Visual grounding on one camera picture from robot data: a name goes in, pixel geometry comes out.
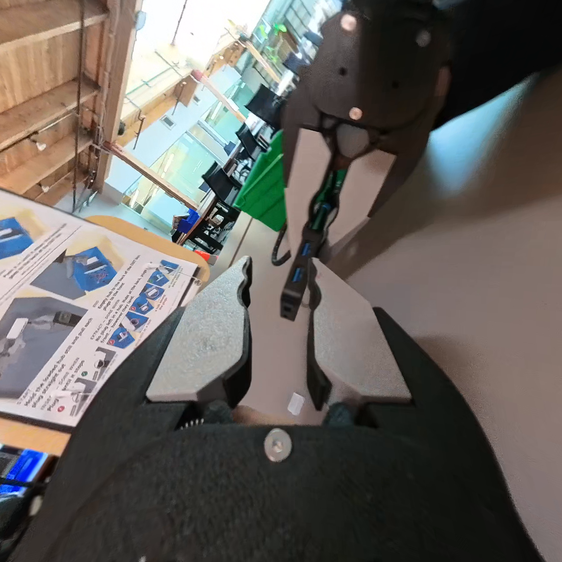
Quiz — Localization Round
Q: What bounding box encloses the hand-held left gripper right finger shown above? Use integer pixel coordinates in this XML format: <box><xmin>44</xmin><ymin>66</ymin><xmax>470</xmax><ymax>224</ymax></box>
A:
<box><xmin>307</xmin><ymin>258</ymin><xmax>413</xmax><ymax>411</ymax></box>

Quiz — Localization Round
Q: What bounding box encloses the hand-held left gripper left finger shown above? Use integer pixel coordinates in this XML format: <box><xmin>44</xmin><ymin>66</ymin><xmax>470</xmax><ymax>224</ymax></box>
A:
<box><xmin>146</xmin><ymin>256</ymin><xmax>253</xmax><ymax>407</ymax></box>

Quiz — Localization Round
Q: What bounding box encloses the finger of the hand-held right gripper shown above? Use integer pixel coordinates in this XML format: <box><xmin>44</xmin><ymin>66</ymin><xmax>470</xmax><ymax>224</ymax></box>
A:
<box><xmin>325</xmin><ymin>149</ymin><xmax>398</xmax><ymax>273</ymax></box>
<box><xmin>285</xmin><ymin>127</ymin><xmax>334</xmax><ymax>246</ymax></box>

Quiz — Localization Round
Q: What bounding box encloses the braided cable with green plugs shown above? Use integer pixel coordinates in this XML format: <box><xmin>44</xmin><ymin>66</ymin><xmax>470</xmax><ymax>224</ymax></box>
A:
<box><xmin>309</xmin><ymin>169</ymin><xmax>349</xmax><ymax>233</ymax></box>

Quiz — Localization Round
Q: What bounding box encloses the black usb hub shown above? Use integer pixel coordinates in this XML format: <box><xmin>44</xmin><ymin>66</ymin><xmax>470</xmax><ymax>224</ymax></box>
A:
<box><xmin>271</xmin><ymin>222</ymin><xmax>328</xmax><ymax>321</ymax></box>

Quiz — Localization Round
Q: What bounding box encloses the person's right forearm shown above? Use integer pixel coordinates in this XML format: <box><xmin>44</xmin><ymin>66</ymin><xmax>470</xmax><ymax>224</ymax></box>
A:
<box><xmin>439</xmin><ymin>0</ymin><xmax>562</xmax><ymax>132</ymax></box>

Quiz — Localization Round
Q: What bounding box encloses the person's right hand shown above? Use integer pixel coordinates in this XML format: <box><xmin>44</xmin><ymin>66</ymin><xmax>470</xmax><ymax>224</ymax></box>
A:
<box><xmin>432</xmin><ymin>66</ymin><xmax>453</xmax><ymax>128</ymax></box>

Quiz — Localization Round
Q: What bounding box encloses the green plastic bin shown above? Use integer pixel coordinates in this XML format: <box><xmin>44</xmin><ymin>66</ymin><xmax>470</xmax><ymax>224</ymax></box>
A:
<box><xmin>233</xmin><ymin>129</ymin><xmax>286</xmax><ymax>232</ymax></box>

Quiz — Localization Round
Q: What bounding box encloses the black office chair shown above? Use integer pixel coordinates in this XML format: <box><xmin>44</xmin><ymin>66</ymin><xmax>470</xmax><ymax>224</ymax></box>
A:
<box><xmin>244</xmin><ymin>83</ymin><xmax>286</xmax><ymax>128</ymax></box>
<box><xmin>202</xmin><ymin>162</ymin><xmax>246</xmax><ymax>205</ymax></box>
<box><xmin>235</xmin><ymin>123</ymin><xmax>268</xmax><ymax>159</ymax></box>

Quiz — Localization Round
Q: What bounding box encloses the instruction sheet on stand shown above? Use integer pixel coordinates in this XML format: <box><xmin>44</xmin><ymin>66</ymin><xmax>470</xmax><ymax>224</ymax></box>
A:
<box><xmin>0</xmin><ymin>214</ymin><xmax>211</xmax><ymax>457</ymax></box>

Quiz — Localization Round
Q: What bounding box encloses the small blue bin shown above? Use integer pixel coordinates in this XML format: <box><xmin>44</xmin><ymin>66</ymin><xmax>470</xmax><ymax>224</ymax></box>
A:
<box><xmin>173</xmin><ymin>208</ymin><xmax>200</xmax><ymax>235</ymax></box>

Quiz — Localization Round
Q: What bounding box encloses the printed instruction sheet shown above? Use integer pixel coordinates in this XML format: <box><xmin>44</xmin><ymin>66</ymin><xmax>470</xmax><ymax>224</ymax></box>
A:
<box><xmin>0</xmin><ymin>189</ymin><xmax>200</xmax><ymax>429</ymax></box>

